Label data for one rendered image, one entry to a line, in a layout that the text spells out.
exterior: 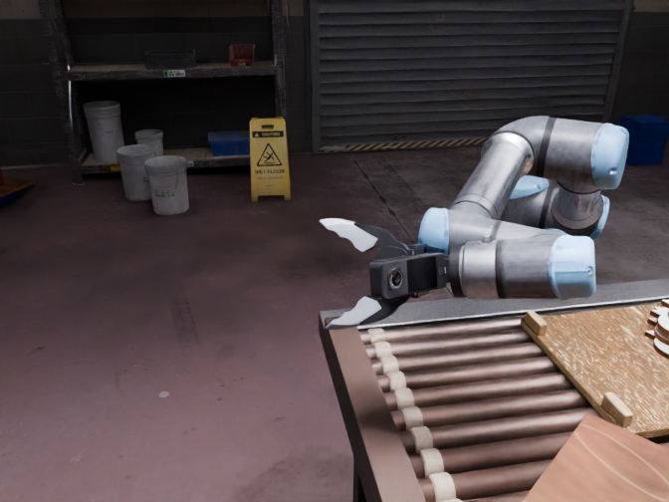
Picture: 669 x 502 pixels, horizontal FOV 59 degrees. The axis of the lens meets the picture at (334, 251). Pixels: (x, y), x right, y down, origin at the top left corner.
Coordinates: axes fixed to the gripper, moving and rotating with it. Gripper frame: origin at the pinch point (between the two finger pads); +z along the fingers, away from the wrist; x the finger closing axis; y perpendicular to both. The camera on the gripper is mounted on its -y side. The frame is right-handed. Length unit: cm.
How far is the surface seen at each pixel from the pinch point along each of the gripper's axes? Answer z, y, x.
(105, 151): 338, 300, 85
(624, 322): -40, 61, -16
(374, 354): 5.2, 33.8, -18.6
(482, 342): -14, 46, -18
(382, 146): 154, 478, 88
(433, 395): -8.3, 26.5, -24.0
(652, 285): -47, 85, -11
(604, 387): -36, 38, -24
